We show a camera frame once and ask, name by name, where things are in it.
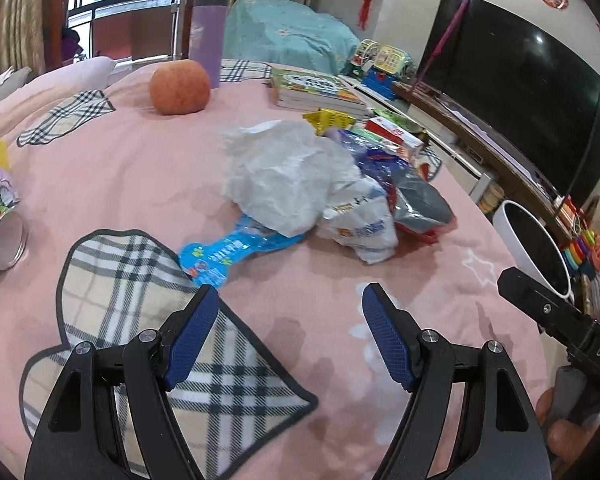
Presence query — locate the blue bone-shaped snack wrapper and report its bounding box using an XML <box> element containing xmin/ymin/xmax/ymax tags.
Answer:
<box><xmin>178</xmin><ymin>214</ymin><xmax>306</xmax><ymax>288</ymax></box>

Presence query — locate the grey red foil snack bag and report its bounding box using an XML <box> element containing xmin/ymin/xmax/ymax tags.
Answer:
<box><xmin>391</xmin><ymin>168</ymin><xmax>456</xmax><ymax>245</ymax></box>

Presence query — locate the white blue wrapper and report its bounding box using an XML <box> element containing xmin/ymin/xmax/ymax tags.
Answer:
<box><xmin>316</xmin><ymin>177</ymin><xmax>399</xmax><ymax>264</ymax></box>

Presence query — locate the blue plastic snack bag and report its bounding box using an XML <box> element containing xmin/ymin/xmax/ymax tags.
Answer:
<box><xmin>325</xmin><ymin>128</ymin><xmax>419</xmax><ymax>193</ymax></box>

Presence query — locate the red white small carton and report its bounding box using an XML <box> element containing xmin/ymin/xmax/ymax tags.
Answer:
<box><xmin>365</xmin><ymin>116</ymin><xmax>424</xmax><ymax>162</ymax></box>

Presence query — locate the white paper tissue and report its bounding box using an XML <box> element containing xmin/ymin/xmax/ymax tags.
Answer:
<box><xmin>223</xmin><ymin>120</ymin><xmax>361</xmax><ymax>237</ymax></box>

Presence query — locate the yellow wrapper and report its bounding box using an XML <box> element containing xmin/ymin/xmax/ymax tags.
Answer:
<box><xmin>302</xmin><ymin>108</ymin><xmax>356</xmax><ymax>136</ymax></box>

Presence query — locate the white round trash bin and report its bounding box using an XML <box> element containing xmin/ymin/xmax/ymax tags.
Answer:
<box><xmin>492</xmin><ymin>200</ymin><xmax>571</xmax><ymax>299</ymax></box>

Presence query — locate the person's right hand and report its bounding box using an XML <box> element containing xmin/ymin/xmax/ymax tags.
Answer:
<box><xmin>535</xmin><ymin>387</ymin><xmax>595</xmax><ymax>464</ymax></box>

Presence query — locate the green metal can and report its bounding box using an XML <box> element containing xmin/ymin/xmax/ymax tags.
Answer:
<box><xmin>0</xmin><ymin>206</ymin><xmax>28</xmax><ymax>271</ymax></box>

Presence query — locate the white tv cabinet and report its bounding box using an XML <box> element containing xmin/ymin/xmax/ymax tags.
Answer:
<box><xmin>339</xmin><ymin>75</ymin><xmax>494</xmax><ymax>204</ymax></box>

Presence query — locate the black flat television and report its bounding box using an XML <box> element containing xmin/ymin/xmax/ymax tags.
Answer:
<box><xmin>418</xmin><ymin>0</ymin><xmax>600</xmax><ymax>205</ymax></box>

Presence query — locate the pink quilted table cover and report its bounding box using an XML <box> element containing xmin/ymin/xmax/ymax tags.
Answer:
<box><xmin>0</xmin><ymin>58</ymin><xmax>547</xmax><ymax>479</ymax></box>

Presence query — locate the orange apple fruit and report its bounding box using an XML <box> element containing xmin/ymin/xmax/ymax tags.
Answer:
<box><xmin>149</xmin><ymin>60</ymin><xmax>211</xmax><ymax>115</ymax></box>

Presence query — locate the pink stick toy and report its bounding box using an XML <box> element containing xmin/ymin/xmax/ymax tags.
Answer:
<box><xmin>412</xmin><ymin>0</ymin><xmax>470</xmax><ymax>91</ymax></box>

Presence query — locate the colourful toy cash register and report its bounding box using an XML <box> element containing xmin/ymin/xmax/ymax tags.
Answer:
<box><xmin>348</xmin><ymin>39</ymin><xmax>413</xmax><ymax>101</ymax></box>

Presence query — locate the stack of children's books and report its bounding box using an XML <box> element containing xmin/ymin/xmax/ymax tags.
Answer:
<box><xmin>270</xmin><ymin>67</ymin><xmax>367</xmax><ymax>119</ymax></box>

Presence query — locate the purple thermos bottle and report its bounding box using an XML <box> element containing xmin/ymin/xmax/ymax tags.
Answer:
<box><xmin>188</xmin><ymin>0</ymin><xmax>230</xmax><ymax>89</ymax></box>

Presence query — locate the teal cloth covered furniture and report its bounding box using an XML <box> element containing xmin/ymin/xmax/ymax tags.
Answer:
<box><xmin>223</xmin><ymin>0</ymin><xmax>360</xmax><ymax>75</ymax></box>

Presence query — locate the rainbow stacking ring toy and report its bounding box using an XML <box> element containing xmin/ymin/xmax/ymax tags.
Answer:
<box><xmin>562</xmin><ymin>230</ymin><xmax>600</xmax><ymax>278</ymax></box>

